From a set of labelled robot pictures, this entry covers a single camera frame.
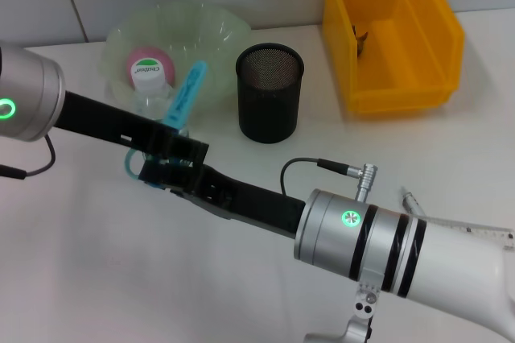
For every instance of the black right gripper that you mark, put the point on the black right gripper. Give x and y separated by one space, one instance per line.
257 206

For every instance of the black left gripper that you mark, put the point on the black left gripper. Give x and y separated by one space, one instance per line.
100 119

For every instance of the blue scissors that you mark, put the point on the blue scissors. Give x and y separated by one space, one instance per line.
189 89

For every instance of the clear water bottle green label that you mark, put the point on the clear water bottle green label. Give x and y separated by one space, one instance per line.
147 77

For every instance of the pink peach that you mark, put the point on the pink peach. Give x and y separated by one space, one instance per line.
149 53

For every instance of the clear plastic ruler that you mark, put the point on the clear plastic ruler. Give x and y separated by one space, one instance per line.
495 234

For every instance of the black mesh pen holder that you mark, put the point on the black mesh pen holder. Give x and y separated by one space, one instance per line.
269 109

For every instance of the translucent green plastic fruit plate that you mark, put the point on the translucent green plastic fruit plate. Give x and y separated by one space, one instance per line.
213 37

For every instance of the silver white pen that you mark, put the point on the silver white pen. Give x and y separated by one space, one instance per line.
412 202

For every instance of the yellow plastic bin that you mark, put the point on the yellow plastic bin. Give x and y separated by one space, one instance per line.
402 69

